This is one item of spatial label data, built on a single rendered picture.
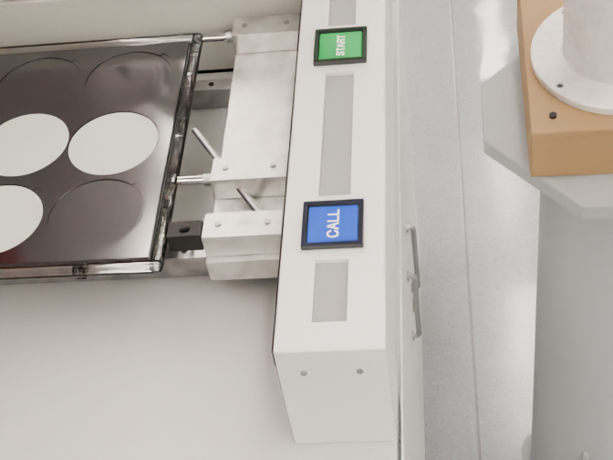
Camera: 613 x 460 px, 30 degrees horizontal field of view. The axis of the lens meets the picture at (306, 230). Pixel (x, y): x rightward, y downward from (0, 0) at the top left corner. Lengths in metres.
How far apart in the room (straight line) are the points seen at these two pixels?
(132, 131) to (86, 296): 0.19
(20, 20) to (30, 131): 0.19
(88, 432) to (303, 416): 0.22
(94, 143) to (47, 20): 0.23
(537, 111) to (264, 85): 0.31
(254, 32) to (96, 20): 0.20
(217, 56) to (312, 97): 0.29
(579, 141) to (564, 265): 0.26
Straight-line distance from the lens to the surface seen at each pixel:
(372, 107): 1.15
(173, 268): 1.21
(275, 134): 1.26
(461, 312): 2.20
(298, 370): 0.97
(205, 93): 1.39
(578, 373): 1.62
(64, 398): 1.16
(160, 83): 1.33
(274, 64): 1.36
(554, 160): 1.26
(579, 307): 1.51
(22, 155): 1.29
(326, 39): 1.24
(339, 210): 1.05
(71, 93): 1.36
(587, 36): 1.23
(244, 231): 1.12
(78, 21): 1.44
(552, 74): 1.28
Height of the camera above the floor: 1.71
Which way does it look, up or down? 46 degrees down
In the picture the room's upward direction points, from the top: 10 degrees counter-clockwise
